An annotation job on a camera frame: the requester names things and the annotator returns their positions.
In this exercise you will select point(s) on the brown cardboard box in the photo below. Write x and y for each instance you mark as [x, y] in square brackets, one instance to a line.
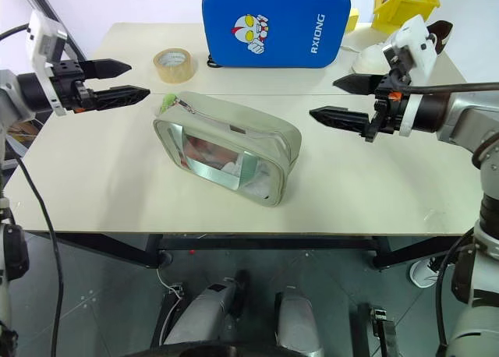
[23, 133]

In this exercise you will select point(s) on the grey-green transparent pouch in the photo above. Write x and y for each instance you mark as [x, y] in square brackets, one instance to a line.
[249, 138]

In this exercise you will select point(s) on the yellow plastic parts bin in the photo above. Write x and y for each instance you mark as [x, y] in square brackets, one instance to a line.
[401, 12]

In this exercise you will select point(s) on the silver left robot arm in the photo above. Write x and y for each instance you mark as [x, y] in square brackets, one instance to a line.
[8, 96]

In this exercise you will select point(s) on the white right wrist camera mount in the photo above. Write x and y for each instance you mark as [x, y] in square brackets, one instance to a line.
[419, 49]

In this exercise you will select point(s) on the silver robot leg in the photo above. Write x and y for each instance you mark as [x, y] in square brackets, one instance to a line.
[296, 322]
[202, 314]

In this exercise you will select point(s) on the small yellow plastic box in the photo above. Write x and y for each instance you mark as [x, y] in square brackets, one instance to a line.
[352, 20]

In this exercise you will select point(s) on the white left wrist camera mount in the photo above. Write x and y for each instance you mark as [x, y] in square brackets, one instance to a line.
[39, 33]

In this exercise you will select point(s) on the black metal table frame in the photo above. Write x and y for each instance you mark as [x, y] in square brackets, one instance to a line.
[273, 242]

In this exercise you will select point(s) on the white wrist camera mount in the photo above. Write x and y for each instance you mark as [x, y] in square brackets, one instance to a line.
[419, 49]
[39, 33]

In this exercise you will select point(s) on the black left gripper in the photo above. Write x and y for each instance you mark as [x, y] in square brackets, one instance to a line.
[70, 84]

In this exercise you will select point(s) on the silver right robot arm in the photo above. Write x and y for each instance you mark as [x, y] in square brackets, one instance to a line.
[468, 115]

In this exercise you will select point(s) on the clear packing tape roll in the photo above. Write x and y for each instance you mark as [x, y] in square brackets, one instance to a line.
[183, 72]

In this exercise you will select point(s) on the green zipper pull tag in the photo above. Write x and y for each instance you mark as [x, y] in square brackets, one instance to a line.
[168, 101]

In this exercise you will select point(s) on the dark brown pointed object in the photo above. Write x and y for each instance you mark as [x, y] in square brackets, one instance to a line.
[442, 31]

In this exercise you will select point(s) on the black floor stand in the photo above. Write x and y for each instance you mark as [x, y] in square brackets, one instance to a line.
[376, 329]
[167, 314]

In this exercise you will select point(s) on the blue cartoon print hard case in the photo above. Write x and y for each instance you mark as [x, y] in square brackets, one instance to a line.
[292, 29]

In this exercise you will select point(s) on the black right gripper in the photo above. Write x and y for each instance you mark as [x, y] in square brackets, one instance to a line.
[390, 107]

